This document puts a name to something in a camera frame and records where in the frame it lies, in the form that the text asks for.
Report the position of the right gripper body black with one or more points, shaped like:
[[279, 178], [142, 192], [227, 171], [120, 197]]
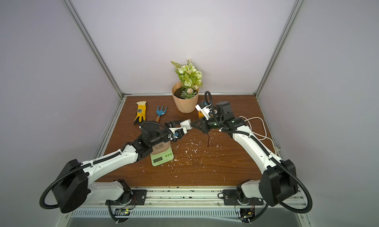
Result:
[[206, 126]]

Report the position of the aluminium front rail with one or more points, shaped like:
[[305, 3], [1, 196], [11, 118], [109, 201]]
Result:
[[162, 197]]

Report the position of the blue garden hand rake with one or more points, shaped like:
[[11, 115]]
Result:
[[160, 112]]

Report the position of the yellow black gardening glove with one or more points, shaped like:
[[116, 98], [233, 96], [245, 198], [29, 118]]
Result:
[[141, 112]]

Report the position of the green electronic scale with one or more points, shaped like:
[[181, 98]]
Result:
[[162, 157]]

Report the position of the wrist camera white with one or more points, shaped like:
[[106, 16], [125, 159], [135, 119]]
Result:
[[177, 133], [206, 109]]

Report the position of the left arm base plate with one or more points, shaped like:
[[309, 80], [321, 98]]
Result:
[[132, 197]]

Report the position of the white usb charger adapter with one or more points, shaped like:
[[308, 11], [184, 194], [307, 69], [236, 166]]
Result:
[[186, 124]]

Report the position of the beige flower pot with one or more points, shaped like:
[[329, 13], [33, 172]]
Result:
[[184, 105]]

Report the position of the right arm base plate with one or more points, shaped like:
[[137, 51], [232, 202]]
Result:
[[233, 197]]

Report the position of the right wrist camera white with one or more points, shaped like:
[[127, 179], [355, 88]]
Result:
[[206, 109]]

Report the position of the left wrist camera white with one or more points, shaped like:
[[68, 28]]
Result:
[[177, 133]]

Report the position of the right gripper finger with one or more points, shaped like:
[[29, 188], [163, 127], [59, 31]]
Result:
[[198, 122], [201, 127]]

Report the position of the green white artificial flowers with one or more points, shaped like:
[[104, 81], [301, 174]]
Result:
[[190, 78]]

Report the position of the beige tray with panda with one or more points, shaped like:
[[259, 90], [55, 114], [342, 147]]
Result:
[[161, 147]]

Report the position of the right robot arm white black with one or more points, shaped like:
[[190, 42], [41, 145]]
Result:
[[279, 180]]

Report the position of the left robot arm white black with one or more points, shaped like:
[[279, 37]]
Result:
[[76, 184]]

